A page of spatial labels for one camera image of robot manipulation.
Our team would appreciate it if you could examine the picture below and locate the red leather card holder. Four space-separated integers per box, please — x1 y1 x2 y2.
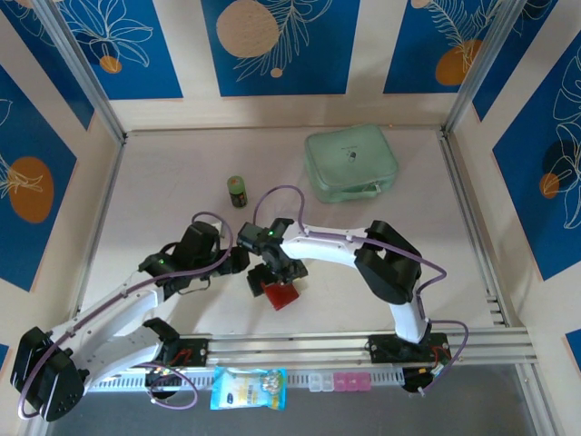
261 280 302 312

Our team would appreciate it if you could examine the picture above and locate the small green bottle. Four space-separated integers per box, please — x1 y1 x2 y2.
225 175 250 209

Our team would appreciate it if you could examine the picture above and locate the blue snack bag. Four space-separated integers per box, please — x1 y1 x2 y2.
209 365 289 412

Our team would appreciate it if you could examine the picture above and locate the clear pill box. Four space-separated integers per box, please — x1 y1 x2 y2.
307 372 335 392

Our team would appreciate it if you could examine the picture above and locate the mint green zip pouch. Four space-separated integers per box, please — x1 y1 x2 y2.
303 123 400 204

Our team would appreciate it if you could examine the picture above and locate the pink pill box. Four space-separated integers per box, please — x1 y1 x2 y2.
333 372 371 391

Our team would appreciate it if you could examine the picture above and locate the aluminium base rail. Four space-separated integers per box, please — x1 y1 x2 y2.
44 329 541 372

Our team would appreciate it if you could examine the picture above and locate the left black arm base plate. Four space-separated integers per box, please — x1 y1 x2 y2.
153 335 210 368

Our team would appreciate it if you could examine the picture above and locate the white slotted cable duct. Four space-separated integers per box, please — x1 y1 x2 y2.
85 368 405 394

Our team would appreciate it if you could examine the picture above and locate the aluminium side rail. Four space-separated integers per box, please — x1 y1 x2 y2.
438 131 517 328
67 134 127 337

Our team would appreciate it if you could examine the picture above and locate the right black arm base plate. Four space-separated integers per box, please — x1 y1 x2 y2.
368 332 450 364

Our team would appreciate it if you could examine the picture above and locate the black cable clamp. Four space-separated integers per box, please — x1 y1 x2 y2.
401 367 430 396
143 368 185 401

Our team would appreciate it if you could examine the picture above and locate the aluminium frame post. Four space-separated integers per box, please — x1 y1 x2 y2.
442 0 527 137
32 0 128 144

